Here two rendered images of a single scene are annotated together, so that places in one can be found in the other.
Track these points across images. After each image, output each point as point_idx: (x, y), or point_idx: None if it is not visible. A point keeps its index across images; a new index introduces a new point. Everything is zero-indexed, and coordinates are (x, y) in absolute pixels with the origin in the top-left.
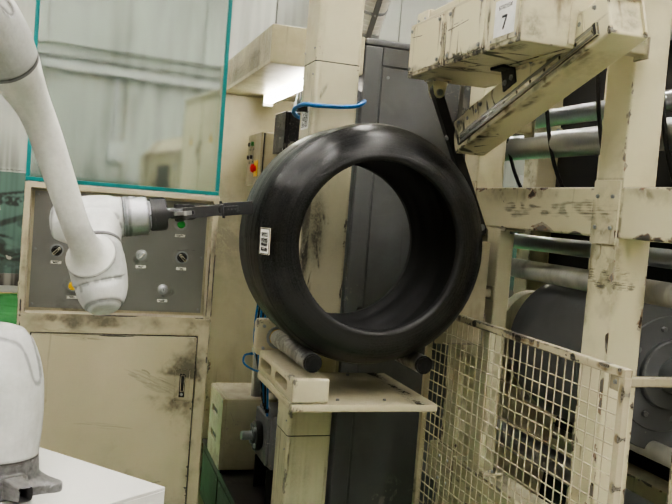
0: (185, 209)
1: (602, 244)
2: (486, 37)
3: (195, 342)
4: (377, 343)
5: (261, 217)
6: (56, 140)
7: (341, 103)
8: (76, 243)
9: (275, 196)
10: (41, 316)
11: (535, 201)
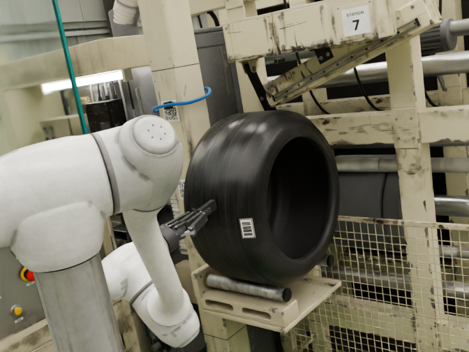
0: (192, 229)
1: (406, 148)
2: (333, 35)
3: (121, 305)
4: (313, 261)
5: (236, 211)
6: (160, 231)
7: (197, 95)
8: (177, 304)
9: (242, 192)
10: (7, 349)
11: (331, 126)
